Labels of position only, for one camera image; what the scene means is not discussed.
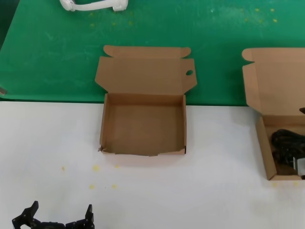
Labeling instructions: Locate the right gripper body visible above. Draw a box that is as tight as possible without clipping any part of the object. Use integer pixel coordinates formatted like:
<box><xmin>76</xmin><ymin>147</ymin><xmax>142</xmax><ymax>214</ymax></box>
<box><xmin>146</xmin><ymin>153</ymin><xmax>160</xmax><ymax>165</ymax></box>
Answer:
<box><xmin>292</xmin><ymin>156</ymin><xmax>305</xmax><ymax>181</ymax></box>

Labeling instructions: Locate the brown cardboard box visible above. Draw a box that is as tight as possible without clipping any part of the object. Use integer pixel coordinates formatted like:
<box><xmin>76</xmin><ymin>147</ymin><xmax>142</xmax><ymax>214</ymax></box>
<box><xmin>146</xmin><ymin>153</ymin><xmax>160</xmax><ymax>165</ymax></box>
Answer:
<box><xmin>94</xmin><ymin>44</ymin><xmax>198</xmax><ymax>157</ymax></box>
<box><xmin>242</xmin><ymin>47</ymin><xmax>305</xmax><ymax>181</ymax></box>

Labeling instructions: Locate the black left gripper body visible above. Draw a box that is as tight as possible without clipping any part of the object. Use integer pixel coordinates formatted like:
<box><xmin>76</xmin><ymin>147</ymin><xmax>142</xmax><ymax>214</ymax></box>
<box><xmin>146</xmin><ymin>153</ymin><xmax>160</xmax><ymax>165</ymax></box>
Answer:
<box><xmin>38</xmin><ymin>220</ymin><xmax>67</xmax><ymax>229</ymax></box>

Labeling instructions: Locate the white VR headset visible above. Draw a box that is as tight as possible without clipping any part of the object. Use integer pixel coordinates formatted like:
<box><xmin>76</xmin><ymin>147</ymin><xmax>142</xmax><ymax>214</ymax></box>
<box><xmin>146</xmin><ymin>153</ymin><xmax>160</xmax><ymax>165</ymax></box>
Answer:
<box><xmin>59</xmin><ymin>0</ymin><xmax>129</xmax><ymax>12</ymax></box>

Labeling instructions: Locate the green table cloth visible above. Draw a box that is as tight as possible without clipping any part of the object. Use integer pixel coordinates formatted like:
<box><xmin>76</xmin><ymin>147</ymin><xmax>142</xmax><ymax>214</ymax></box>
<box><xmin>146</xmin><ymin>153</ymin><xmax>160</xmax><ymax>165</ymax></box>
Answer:
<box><xmin>0</xmin><ymin>0</ymin><xmax>305</xmax><ymax>108</ymax></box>

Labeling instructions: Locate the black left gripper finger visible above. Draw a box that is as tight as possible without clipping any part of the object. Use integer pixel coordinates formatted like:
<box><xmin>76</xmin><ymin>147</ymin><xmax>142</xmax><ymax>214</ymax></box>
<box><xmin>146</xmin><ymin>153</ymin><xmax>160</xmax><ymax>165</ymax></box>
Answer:
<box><xmin>65</xmin><ymin>204</ymin><xmax>95</xmax><ymax>229</ymax></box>
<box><xmin>11</xmin><ymin>201</ymin><xmax>40</xmax><ymax>229</ymax></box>

